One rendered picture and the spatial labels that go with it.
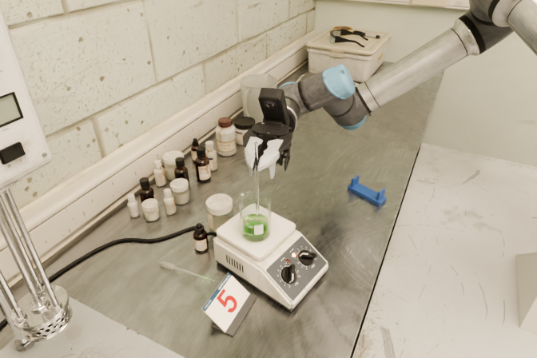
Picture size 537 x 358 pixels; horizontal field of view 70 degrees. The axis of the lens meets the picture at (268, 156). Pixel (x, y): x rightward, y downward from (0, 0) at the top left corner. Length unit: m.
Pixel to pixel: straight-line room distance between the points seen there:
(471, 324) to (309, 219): 0.38
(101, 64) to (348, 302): 0.74
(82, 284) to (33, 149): 0.49
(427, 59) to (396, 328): 0.57
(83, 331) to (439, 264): 0.69
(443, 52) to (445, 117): 1.22
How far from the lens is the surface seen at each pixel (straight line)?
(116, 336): 0.77
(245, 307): 0.77
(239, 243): 0.76
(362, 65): 1.75
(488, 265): 0.95
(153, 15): 1.10
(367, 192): 1.04
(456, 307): 0.84
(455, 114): 2.16
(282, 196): 1.01
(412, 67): 0.97
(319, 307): 0.78
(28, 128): 0.43
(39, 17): 0.89
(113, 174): 1.01
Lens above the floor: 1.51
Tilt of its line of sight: 31 degrees down
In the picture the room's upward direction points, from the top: straight up
